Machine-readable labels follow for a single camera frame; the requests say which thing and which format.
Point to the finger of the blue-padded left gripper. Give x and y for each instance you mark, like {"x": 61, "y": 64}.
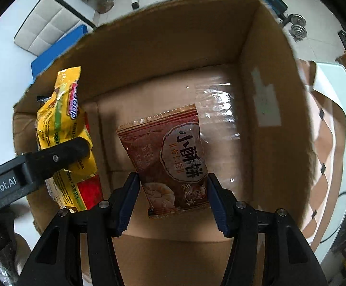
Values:
{"x": 41, "y": 165}

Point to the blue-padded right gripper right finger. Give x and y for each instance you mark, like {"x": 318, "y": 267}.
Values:
{"x": 288, "y": 259}

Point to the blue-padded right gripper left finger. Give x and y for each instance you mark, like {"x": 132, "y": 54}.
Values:
{"x": 55, "y": 260}

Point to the brown biscuit packet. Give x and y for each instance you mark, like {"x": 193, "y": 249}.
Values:
{"x": 166, "y": 151}

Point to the white padded chair with blue cushion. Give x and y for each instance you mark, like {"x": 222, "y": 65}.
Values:
{"x": 50, "y": 29}

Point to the checkered tablecloth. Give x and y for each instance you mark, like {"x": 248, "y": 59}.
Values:
{"x": 328, "y": 135}

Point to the open cardboard box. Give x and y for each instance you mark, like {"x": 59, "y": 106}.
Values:
{"x": 155, "y": 59}

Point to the dumbbell on floor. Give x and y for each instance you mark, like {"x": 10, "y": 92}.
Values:
{"x": 298, "y": 25}

